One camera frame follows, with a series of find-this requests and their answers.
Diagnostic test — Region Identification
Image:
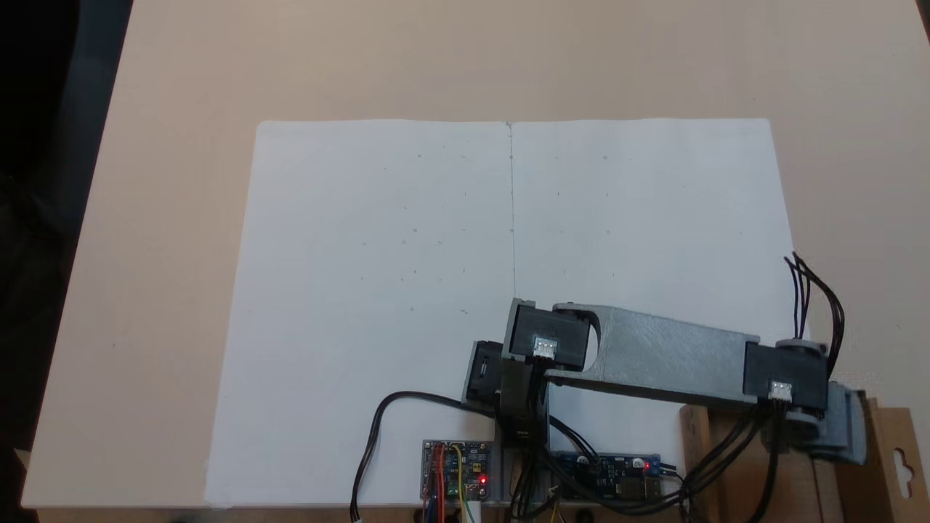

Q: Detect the brown cardboard box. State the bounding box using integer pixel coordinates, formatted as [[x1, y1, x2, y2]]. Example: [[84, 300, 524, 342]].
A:
[[679, 396, 920, 523]]

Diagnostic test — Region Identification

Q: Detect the blue circuit board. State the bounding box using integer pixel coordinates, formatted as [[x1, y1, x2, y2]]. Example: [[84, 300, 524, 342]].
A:
[[552, 452, 663, 502]]

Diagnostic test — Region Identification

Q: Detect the white paper sheet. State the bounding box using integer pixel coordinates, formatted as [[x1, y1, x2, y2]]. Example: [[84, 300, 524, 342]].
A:
[[509, 118, 822, 506], [205, 120, 517, 508]]

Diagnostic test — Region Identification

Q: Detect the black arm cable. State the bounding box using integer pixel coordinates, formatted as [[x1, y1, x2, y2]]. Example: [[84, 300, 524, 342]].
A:
[[785, 252, 846, 378], [545, 400, 785, 518]]

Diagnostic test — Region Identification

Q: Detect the circuit board with jumper wires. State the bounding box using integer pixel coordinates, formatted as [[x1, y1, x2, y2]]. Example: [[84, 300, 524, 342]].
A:
[[421, 439, 492, 503]]

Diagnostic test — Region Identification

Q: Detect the yellow jumper wire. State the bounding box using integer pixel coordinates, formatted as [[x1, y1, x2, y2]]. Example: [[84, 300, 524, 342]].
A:
[[449, 445, 477, 523]]

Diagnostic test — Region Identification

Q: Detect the red jumper wire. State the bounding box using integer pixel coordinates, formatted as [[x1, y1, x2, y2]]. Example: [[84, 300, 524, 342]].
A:
[[432, 443, 446, 523]]

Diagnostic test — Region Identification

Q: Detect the black cable on table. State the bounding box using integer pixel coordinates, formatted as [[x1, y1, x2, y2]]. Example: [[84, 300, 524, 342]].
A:
[[350, 391, 502, 523]]

